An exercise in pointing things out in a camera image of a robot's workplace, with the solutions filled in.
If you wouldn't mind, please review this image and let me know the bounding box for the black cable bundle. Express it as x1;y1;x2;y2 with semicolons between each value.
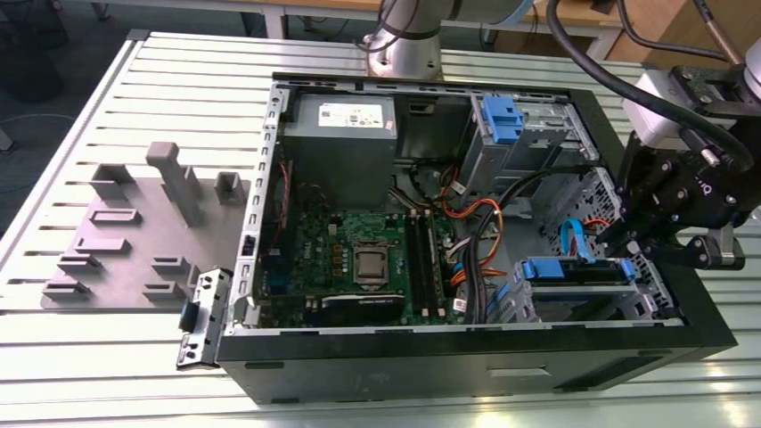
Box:
459;162;595;325

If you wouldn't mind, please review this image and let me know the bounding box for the silver CPU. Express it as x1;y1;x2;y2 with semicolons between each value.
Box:
355;252;389;282

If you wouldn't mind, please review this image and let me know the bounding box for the wooden desk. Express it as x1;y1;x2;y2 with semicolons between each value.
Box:
515;0;634;62

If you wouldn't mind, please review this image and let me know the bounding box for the hinged metal card bracket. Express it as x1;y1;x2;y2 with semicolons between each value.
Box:
174;267;233;371

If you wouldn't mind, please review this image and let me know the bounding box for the black RAM slot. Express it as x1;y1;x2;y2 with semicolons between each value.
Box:
419;209;446;314
404;210;427;314

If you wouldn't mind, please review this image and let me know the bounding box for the power supply wire bundle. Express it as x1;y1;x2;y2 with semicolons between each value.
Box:
389;185;432;210

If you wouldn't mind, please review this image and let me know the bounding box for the grey power supply unit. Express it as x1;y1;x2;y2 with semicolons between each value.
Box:
279;94;398;211

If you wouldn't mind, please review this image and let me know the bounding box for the pale grey camera box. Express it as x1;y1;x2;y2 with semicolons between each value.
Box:
620;70;706;148

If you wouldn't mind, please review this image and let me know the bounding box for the wooden cabinet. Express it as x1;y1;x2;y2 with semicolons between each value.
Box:
604;0;761;72

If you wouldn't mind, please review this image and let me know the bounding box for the grey parts rack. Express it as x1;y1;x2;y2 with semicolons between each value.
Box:
38;141;254;310

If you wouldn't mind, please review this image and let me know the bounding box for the black office chair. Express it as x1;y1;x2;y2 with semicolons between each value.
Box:
0;0;65;103

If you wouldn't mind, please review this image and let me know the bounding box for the blue data wire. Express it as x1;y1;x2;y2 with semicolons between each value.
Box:
556;218;599;265

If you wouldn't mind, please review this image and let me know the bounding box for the blue plastic drive latch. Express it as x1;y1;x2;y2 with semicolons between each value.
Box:
483;96;524;144

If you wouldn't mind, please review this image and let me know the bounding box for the metal optical drive cage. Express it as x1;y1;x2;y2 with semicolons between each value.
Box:
462;93;599;193

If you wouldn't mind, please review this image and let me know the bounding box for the black PC case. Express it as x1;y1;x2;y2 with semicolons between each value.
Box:
215;70;738;406

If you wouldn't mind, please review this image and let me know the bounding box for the metal disk bay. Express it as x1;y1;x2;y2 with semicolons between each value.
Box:
512;256;682;325

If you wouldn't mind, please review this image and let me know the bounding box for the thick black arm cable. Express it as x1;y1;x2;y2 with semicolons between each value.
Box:
546;0;755;176

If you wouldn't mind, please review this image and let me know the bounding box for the black graphics card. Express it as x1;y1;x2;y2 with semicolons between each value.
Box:
319;293;408;325

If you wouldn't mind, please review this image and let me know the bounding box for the green motherboard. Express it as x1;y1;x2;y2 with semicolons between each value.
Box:
254;209;464;329

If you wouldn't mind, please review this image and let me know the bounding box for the orange wire bundle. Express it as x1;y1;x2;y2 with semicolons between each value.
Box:
442;199;506;286

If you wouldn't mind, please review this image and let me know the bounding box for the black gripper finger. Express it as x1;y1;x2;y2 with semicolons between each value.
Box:
623;218;744;271
596;133;672;244

